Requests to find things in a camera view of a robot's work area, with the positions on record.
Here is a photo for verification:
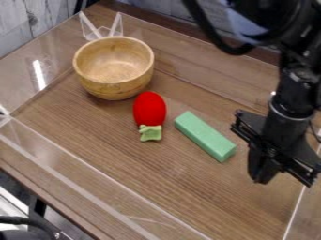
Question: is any wooden bowl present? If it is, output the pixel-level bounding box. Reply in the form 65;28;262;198
72;37;155;100

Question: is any black cable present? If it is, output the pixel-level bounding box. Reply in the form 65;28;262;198
0;215;61;240

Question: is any black table leg bracket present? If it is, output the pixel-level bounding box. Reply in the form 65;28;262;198
26;195;85;240

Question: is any green rectangular block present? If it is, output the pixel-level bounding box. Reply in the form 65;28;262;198
174;112;236;162

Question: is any clear acrylic tray enclosure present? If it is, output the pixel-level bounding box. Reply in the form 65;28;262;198
0;11;321;240

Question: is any red plush fruit green stem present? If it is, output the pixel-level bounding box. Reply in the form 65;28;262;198
132;91;167;142

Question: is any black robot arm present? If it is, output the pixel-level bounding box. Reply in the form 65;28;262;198
183;0;321;187

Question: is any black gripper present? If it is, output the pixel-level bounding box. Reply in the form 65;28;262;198
230;104;321;187

